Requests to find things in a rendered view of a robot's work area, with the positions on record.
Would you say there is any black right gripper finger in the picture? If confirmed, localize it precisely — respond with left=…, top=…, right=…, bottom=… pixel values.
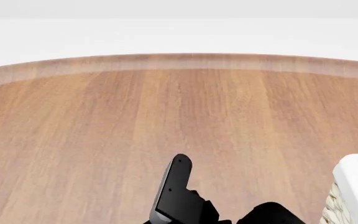
left=149, top=153, right=205, bottom=222

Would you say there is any woven basket with white liner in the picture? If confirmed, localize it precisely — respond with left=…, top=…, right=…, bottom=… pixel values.
left=319, top=152, right=358, bottom=224

